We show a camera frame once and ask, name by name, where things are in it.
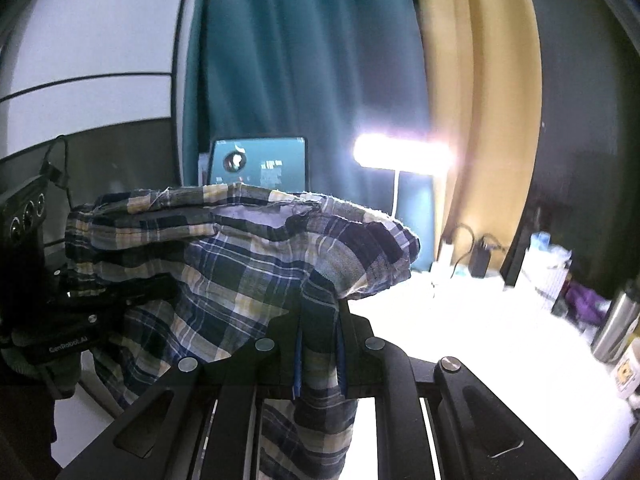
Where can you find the black charger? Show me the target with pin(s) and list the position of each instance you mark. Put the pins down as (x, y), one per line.
(481, 262)

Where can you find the white slotted basket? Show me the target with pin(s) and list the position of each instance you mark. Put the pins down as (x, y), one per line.
(547, 280)

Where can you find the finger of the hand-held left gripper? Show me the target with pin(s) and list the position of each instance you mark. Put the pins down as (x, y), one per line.
(145, 292)

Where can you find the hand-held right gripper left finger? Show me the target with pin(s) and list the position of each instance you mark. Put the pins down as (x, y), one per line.
(298, 365)

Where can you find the purple cloth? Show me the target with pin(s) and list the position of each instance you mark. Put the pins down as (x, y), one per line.
(587, 305)

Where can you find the white mug with bear print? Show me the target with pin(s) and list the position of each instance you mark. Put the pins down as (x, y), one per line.
(627, 375)

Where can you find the blue plastic packets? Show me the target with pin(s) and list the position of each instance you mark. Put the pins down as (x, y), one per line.
(541, 242)

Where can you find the teal curtain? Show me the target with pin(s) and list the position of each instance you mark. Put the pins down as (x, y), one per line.
(300, 60)

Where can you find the white charger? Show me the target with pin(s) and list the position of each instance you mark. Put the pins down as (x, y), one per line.
(446, 252)

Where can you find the tablet with teal screen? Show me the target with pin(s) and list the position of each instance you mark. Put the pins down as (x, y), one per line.
(260, 160)

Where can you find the steel thermos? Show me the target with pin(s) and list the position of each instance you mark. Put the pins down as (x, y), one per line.
(617, 330)

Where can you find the white power strip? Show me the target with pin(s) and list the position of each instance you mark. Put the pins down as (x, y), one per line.
(457, 272)

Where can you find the white desk lamp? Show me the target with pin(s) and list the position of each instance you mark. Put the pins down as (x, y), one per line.
(400, 155)

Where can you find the plaid pants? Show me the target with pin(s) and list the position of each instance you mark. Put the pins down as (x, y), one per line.
(225, 270)

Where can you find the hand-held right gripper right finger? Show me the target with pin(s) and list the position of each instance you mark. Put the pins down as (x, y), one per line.
(342, 360)

